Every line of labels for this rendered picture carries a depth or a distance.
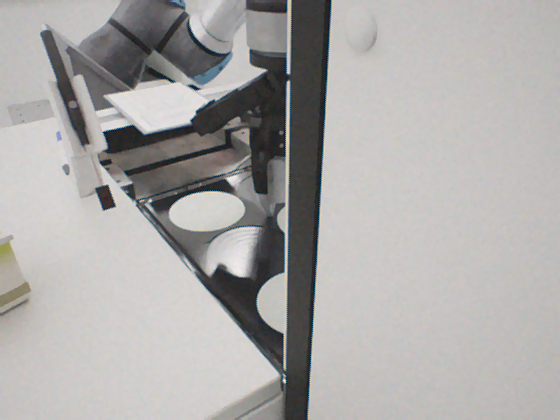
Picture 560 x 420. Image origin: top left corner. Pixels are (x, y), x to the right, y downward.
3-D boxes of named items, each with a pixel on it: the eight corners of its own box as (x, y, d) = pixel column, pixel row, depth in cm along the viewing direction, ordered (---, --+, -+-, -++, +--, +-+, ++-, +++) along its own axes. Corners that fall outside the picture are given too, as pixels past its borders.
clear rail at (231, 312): (298, 388, 40) (299, 378, 39) (285, 396, 40) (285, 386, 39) (139, 206, 66) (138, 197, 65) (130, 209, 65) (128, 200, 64)
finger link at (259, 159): (264, 200, 55) (263, 131, 51) (252, 199, 56) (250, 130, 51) (273, 182, 59) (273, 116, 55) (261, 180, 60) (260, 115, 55)
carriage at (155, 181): (310, 160, 87) (311, 146, 85) (117, 222, 69) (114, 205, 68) (285, 146, 92) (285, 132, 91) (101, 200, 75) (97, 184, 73)
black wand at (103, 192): (35, 28, 47) (35, 22, 46) (49, 26, 48) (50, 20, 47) (102, 211, 48) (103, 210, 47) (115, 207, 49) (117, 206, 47)
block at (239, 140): (271, 158, 81) (271, 142, 79) (254, 163, 79) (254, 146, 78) (247, 142, 86) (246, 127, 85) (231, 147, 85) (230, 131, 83)
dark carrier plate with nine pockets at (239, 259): (516, 243, 57) (517, 239, 57) (293, 375, 41) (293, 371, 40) (333, 148, 81) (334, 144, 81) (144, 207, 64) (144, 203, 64)
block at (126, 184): (136, 199, 69) (133, 181, 68) (114, 205, 68) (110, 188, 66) (118, 178, 75) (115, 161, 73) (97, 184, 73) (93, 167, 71)
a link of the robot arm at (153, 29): (111, 20, 111) (145, -26, 110) (158, 58, 116) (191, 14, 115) (106, 12, 100) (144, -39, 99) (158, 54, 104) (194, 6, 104)
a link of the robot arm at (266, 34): (236, 11, 45) (257, 0, 52) (238, 59, 48) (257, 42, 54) (313, 14, 44) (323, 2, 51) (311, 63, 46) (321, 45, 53)
